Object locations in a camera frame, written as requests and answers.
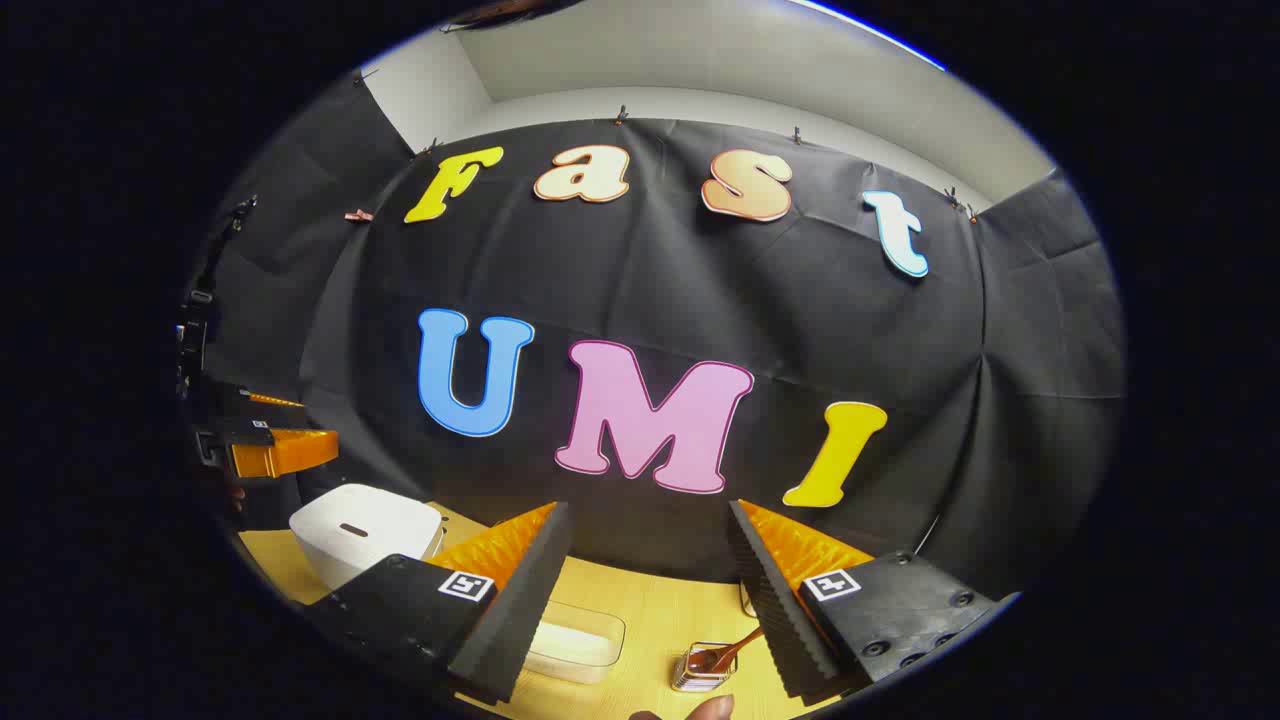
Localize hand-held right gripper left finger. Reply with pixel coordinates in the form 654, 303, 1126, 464
305, 500, 573, 706

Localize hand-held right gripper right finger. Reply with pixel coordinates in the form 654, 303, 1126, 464
727, 498, 1021, 701

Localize brown wooden spoon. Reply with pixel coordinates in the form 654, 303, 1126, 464
690, 625, 766, 673

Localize white uncooked rice heap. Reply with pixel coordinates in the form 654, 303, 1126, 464
530, 622, 616, 669

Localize metal wire chopstick holder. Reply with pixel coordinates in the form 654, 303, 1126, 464
672, 640, 739, 693

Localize white rice cooker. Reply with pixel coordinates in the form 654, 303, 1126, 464
289, 484, 446, 591

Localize clear plastic box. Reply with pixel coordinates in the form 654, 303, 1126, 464
525, 600, 628, 686

